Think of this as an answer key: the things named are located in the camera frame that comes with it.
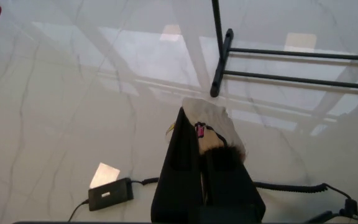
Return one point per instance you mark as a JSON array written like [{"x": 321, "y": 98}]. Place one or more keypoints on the black clothes rack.
[{"x": 221, "y": 62}]

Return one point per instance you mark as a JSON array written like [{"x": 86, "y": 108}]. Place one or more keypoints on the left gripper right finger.
[{"x": 232, "y": 186}]

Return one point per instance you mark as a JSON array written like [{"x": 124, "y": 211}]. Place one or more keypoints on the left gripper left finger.
[{"x": 179, "y": 186}]

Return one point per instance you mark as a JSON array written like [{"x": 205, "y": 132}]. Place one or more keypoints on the cream printed garment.
[{"x": 213, "y": 118}]

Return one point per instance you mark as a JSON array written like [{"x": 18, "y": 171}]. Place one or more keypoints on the black power adapter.
[{"x": 110, "y": 194}]

